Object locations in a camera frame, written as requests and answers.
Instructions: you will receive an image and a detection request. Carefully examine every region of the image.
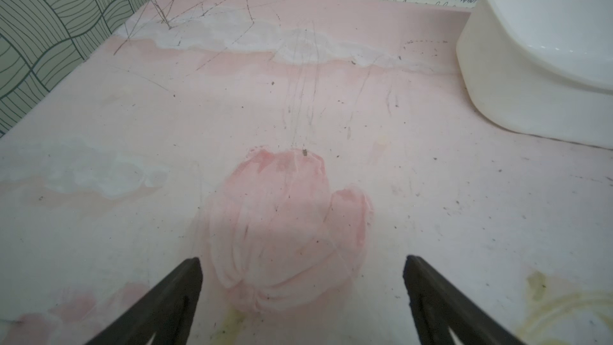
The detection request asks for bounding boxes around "white plastic storage box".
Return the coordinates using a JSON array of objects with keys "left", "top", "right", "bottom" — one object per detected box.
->
[{"left": 457, "top": 0, "right": 612, "bottom": 149}]

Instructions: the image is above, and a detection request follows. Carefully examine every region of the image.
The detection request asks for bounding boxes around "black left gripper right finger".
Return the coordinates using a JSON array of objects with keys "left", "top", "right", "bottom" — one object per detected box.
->
[{"left": 403, "top": 255, "right": 522, "bottom": 345}]

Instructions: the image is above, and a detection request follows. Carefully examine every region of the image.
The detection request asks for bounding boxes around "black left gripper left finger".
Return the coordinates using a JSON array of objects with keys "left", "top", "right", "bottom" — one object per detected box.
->
[{"left": 88, "top": 257, "right": 203, "bottom": 345}]

